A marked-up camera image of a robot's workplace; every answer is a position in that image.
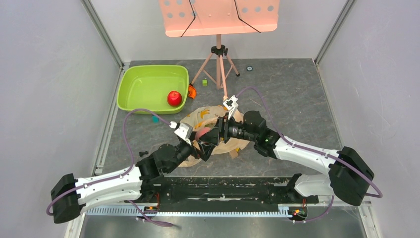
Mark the pink fake peach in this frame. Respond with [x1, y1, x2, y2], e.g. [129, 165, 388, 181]
[195, 127, 211, 141]

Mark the orange toy by basin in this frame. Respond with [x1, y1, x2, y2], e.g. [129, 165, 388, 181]
[188, 84, 197, 99]

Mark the red fake fruit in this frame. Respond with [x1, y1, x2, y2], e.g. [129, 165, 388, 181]
[167, 91, 183, 107]

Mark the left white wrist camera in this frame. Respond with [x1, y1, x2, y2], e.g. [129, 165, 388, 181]
[169, 121, 193, 145]

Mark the green plastic basin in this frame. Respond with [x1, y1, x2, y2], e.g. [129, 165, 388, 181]
[116, 64, 189, 115]

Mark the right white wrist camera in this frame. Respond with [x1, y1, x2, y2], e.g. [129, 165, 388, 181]
[223, 95, 239, 119]

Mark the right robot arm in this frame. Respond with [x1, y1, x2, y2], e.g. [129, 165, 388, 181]
[195, 111, 374, 206]

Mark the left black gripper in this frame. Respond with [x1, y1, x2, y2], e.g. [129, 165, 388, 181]
[166, 131, 214, 173]

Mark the translucent orange plastic bag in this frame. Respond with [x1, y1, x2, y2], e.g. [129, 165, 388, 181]
[181, 105, 249, 157]

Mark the brown wooden block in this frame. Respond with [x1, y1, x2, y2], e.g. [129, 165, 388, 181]
[229, 150, 238, 159]

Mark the pink music stand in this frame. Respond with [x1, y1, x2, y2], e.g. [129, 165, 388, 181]
[159, 0, 280, 97]

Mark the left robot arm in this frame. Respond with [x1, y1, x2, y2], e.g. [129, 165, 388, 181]
[47, 140, 216, 224]

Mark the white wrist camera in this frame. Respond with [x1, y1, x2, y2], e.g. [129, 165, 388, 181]
[223, 95, 239, 119]
[169, 121, 193, 145]

